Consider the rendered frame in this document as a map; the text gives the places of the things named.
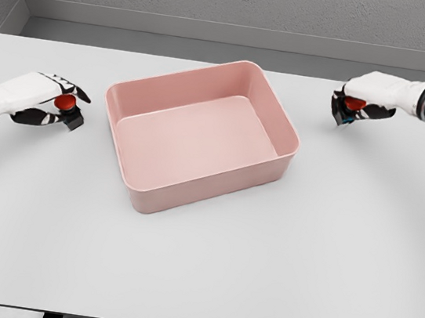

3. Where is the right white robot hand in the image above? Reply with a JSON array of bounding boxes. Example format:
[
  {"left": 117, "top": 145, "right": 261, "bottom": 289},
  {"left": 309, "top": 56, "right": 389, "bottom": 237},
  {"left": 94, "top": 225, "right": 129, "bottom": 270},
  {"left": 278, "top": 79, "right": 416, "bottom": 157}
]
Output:
[{"left": 328, "top": 65, "right": 407, "bottom": 131}]

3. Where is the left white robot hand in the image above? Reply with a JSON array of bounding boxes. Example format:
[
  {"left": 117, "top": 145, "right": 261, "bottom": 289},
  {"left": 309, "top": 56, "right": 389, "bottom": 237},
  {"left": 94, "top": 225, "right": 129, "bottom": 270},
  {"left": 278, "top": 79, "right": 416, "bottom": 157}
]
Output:
[{"left": 0, "top": 66, "right": 95, "bottom": 134}]

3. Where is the red button industrial switch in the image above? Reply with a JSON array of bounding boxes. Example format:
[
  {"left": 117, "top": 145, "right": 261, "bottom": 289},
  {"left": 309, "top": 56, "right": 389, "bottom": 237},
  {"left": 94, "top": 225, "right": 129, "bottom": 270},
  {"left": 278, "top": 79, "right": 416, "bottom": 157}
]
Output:
[
  {"left": 49, "top": 92, "right": 88, "bottom": 135},
  {"left": 333, "top": 93, "right": 369, "bottom": 129}
]

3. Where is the pink rectangular plastic basket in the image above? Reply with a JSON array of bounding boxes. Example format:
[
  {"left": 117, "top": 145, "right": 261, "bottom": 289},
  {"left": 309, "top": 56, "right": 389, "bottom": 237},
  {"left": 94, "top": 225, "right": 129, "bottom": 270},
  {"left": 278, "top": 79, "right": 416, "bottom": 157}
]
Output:
[{"left": 89, "top": 42, "right": 312, "bottom": 235}]

